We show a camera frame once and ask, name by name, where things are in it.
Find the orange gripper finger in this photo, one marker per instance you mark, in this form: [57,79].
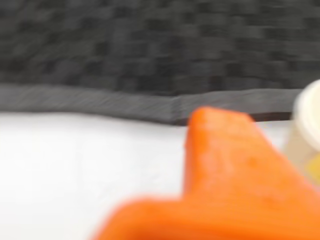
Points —
[225,175]

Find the short dark grey foam strip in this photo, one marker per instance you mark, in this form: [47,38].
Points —
[225,102]

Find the yellow welcome paper sign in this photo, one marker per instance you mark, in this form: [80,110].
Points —
[315,167]

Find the ribbed beige paper cup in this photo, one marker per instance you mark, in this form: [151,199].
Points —
[307,125]

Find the long dark grey foam strip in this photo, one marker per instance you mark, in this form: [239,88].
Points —
[87,102]

